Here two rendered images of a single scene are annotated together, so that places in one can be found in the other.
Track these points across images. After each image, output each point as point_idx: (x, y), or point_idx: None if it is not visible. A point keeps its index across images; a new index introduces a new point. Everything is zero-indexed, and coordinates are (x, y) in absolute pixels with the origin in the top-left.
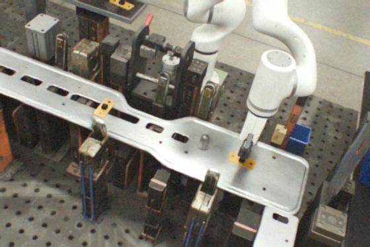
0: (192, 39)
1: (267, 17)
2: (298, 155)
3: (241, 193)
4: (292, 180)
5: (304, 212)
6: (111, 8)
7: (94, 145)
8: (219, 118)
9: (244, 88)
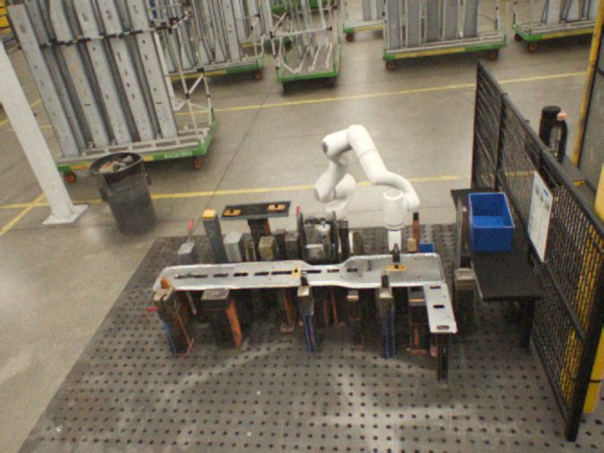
0: (327, 214)
1: (377, 175)
2: None
3: (405, 284)
4: (432, 266)
5: None
6: (271, 212)
7: (305, 289)
8: None
9: (373, 237)
